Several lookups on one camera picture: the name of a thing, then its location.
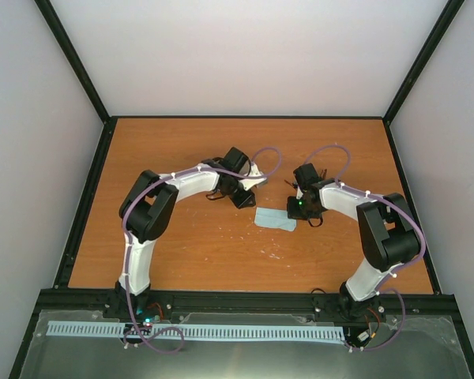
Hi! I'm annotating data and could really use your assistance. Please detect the black aluminium frame rail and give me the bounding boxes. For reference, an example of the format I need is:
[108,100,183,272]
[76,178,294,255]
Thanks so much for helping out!
[34,288,458,318]

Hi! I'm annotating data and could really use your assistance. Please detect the light blue square mat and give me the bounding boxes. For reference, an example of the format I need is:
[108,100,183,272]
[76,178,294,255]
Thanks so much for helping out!
[254,207,297,232]

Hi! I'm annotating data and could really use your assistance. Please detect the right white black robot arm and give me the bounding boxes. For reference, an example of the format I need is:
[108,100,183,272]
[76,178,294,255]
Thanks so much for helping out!
[287,163,426,320]

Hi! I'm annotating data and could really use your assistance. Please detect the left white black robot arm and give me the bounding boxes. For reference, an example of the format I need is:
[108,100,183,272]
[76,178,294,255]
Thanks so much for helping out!
[116,148,266,318]

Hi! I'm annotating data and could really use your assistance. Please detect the brown sunglasses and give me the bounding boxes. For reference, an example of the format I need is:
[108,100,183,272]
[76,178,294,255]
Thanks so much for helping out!
[284,169,328,190]

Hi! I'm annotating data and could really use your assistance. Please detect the light blue slotted cable duct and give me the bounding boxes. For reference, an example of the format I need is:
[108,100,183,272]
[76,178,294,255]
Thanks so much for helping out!
[45,321,345,343]

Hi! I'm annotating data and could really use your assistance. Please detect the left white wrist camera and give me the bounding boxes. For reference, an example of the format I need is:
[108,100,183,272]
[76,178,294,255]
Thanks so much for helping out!
[239,162,268,190]

